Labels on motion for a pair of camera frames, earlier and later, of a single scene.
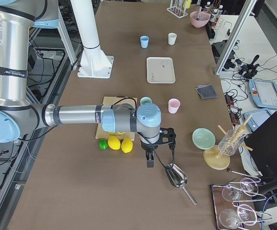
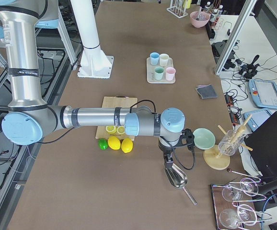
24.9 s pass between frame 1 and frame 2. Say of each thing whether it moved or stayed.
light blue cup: moved
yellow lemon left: stayed
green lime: stayed
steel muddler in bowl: stayed
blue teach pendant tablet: stayed
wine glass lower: stayed
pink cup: moved
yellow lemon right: stayed
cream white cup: moved
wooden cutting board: stayed
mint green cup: moved
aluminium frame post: stayed
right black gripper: moved
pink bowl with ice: stayed
